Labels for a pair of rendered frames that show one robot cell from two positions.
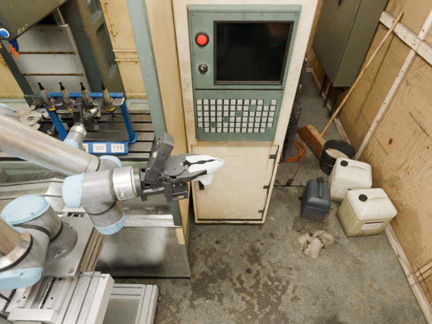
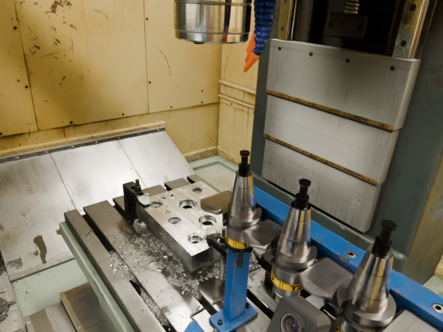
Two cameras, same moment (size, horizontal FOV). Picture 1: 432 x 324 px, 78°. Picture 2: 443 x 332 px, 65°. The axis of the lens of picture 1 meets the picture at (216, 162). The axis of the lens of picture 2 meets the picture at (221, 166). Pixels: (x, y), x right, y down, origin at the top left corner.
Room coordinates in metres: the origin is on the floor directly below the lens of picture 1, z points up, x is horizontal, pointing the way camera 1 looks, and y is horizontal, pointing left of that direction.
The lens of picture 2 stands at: (0.95, 0.59, 1.53)
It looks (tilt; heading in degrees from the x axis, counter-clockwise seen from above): 25 degrees down; 50
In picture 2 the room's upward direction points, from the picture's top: 3 degrees clockwise
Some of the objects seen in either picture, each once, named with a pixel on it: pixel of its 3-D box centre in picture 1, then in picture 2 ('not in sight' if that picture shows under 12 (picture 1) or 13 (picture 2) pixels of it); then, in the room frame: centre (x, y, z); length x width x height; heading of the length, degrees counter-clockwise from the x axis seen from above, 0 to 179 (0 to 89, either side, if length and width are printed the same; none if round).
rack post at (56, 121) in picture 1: (56, 119); (237, 264); (1.33, 0.98, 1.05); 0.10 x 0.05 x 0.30; 0
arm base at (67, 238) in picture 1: (49, 236); not in sight; (0.45, 0.57, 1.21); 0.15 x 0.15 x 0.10
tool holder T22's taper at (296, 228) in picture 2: (65, 94); (296, 226); (1.28, 0.82, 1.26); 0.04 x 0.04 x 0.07
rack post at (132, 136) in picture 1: (127, 119); not in sight; (1.33, 0.54, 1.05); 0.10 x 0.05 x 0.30; 0
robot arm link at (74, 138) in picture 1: (72, 144); not in sight; (0.99, 0.71, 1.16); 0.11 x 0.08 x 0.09; 0
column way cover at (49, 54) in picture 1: (48, 62); (320, 131); (1.87, 1.21, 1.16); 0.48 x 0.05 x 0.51; 90
